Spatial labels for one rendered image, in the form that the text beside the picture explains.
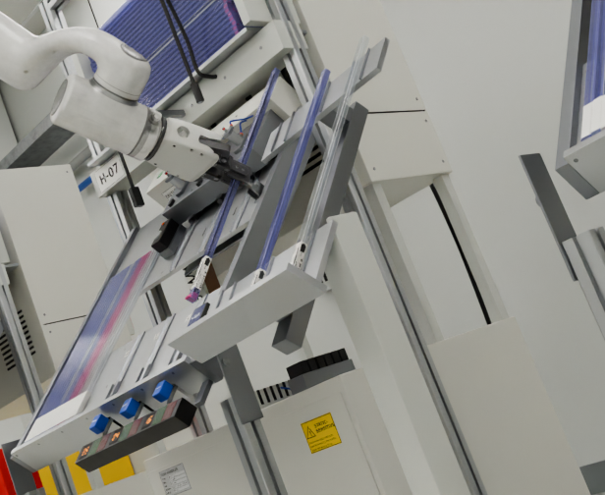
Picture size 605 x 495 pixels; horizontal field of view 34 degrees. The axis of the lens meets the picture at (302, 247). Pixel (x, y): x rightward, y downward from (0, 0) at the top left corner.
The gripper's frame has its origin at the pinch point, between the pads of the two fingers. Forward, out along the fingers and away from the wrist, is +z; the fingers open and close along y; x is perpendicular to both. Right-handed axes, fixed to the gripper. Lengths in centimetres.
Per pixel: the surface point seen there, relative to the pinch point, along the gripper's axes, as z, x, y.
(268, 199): 17.9, -12.5, 20.9
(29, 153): 35, -191, 324
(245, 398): 14.4, 32.2, 13.0
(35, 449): 1, 31, 76
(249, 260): 15.0, 2.9, 19.5
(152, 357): 7.4, 19.3, 39.0
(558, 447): 105, 13, 29
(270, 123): 18.9, -34.9, 26.5
